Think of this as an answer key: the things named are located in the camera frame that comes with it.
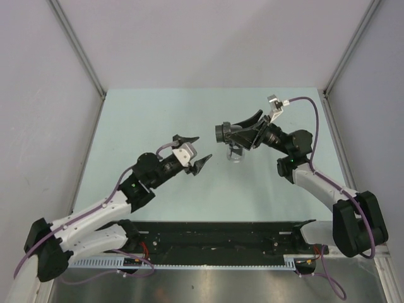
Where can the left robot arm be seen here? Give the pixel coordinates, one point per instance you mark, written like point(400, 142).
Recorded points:
point(101, 227)

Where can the clear elbow fitting with grey nut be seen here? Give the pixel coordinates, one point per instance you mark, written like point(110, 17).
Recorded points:
point(235, 152)

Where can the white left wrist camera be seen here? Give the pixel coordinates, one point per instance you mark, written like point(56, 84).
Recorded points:
point(185, 153)

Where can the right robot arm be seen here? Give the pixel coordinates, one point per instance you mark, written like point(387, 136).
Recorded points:
point(357, 224)

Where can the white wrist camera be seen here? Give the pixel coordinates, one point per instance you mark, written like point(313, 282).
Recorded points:
point(185, 153)
point(277, 107)

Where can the right aluminium frame post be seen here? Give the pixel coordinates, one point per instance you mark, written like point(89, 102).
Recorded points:
point(353, 43)

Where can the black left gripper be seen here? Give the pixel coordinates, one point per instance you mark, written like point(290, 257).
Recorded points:
point(197, 166)

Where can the white slotted cable duct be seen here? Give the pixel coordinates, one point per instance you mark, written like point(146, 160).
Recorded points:
point(214, 260)

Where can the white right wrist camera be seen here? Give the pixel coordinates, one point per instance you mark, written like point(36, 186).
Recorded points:
point(277, 107)

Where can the left aluminium frame post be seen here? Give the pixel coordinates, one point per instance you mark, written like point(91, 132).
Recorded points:
point(76, 45)

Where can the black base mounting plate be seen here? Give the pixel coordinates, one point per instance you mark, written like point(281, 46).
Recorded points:
point(199, 238)

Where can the aluminium frame post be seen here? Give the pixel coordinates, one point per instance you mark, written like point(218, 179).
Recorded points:
point(76, 45)
point(353, 43)

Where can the dark grey threaded ring nut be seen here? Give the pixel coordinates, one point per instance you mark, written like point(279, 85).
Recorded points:
point(220, 131)

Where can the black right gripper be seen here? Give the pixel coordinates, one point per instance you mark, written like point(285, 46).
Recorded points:
point(245, 137)

